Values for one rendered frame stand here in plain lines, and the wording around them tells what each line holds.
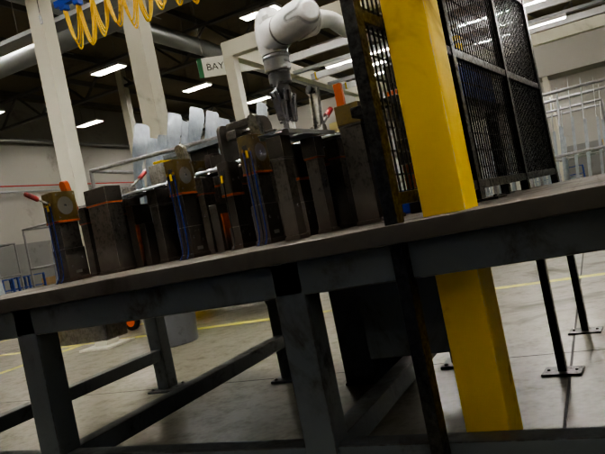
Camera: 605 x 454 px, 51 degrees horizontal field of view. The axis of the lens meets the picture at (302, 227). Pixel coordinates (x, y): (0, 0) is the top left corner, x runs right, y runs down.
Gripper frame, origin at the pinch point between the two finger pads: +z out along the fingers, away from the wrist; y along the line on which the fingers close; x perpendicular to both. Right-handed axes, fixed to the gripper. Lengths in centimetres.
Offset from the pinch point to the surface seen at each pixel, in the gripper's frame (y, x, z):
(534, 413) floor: 23, -54, 105
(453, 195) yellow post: -48, -66, 31
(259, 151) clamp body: -16.5, 2.6, 5.8
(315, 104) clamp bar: 20.3, -0.1, -10.5
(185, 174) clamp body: -13.4, 37.4, 5.5
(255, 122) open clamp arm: -13.0, 4.5, -4.0
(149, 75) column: 553, 567, -245
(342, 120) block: -12.0, -25.6, 3.0
